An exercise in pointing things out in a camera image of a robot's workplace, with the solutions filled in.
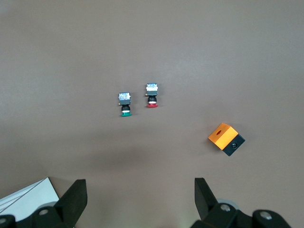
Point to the orange and black button box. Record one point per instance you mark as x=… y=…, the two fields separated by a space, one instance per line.
x=222 y=136

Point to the green push button switch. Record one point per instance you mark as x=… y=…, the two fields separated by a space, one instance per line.
x=124 y=99

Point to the red push button switch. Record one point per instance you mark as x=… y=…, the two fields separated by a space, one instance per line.
x=152 y=89

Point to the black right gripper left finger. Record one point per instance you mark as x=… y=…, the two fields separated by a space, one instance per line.
x=73 y=202

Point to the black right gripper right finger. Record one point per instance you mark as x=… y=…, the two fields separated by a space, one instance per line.
x=204 y=202

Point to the white drawer cabinet housing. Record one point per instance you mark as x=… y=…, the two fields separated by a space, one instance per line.
x=28 y=199

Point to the brown table cover mat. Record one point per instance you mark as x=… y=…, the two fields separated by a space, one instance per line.
x=71 y=59

